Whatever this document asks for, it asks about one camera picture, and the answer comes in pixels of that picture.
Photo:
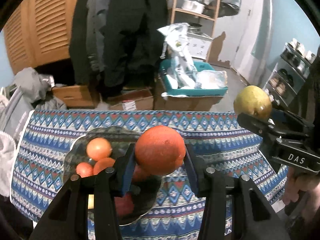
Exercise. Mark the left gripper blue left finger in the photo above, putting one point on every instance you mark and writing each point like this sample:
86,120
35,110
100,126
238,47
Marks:
67,215

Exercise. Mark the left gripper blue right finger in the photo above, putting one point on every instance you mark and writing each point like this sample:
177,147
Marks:
252,215

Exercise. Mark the yellow-green pear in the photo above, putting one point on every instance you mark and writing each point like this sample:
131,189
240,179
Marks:
90,201

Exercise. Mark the red apple front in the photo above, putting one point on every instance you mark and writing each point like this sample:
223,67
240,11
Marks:
124,205

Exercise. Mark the red apple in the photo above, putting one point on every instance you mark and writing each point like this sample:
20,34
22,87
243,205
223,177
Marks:
139,174
124,205

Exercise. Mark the small orange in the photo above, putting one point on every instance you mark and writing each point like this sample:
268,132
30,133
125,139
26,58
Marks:
160,150
84,169

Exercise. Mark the large orange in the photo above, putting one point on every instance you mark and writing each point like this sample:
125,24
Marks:
103,164

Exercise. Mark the yellow pear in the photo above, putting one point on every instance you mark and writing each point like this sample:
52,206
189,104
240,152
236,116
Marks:
253,101

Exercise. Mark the dark glass scalloped plate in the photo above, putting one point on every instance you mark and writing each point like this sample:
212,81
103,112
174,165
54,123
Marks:
143,193

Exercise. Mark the patterned blue tablecloth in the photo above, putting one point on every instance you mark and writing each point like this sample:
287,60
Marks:
37,174

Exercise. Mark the shoe rack with shoes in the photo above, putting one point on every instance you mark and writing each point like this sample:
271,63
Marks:
289,73

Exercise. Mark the clear plastic bag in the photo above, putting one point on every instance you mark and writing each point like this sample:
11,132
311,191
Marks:
211,79

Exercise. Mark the wooden drawer box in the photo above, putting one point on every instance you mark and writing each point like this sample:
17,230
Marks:
77,96

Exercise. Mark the grey tote bag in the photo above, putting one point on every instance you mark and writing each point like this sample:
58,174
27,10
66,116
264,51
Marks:
15,114

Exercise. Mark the teal plastic crate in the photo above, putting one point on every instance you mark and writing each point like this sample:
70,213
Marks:
183,92

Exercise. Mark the open cardboard box floor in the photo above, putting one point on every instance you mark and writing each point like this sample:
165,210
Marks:
132,100

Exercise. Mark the white rice bag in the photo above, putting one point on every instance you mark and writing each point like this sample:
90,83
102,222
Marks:
178,55

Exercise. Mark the cardboard box under crate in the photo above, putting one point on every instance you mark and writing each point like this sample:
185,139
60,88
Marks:
171,103

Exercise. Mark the white patterned storage box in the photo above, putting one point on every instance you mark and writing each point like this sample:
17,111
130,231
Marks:
199,45

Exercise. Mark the grey clothes pile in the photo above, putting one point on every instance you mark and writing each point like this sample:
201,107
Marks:
36,89

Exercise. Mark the steel pot with lid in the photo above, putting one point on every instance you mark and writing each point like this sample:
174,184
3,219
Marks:
194,28

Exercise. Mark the wooden shelf rack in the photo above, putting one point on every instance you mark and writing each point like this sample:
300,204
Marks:
203,12

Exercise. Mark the white cooking pot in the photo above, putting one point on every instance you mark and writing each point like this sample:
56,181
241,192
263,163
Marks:
193,6

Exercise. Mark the wooden louvered wardrobe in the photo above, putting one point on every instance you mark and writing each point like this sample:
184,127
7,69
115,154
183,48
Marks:
39,32

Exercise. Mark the black hanging coat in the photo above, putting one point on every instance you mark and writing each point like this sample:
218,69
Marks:
117,44

